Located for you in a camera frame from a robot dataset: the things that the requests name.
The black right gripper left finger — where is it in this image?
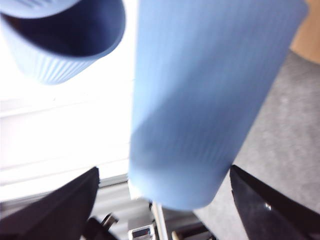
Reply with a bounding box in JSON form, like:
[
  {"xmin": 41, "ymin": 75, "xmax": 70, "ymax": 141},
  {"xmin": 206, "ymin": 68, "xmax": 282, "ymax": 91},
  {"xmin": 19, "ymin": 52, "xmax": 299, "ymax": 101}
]
[{"xmin": 0, "ymin": 166, "xmax": 100, "ymax": 240}]

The blue cup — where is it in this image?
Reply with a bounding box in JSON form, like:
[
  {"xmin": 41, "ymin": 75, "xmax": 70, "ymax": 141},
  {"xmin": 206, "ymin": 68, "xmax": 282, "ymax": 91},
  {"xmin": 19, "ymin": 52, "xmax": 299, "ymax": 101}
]
[
  {"xmin": 129, "ymin": 0, "xmax": 309, "ymax": 211},
  {"xmin": 0, "ymin": 0, "xmax": 126, "ymax": 85}
]

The wooden mug tree stand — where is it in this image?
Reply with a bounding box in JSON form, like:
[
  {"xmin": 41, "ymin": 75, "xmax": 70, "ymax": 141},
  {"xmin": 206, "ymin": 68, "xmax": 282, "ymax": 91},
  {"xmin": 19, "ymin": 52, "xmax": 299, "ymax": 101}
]
[{"xmin": 289, "ymin": 0, "xmax": 320, "ymax": 63}]

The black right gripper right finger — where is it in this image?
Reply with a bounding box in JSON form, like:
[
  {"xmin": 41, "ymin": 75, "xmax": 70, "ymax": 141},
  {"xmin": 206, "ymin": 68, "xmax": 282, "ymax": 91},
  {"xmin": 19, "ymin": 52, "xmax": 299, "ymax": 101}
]
[{"xmin": 230, "ymin": 165, "xmax": 320, "ymax": 240}]

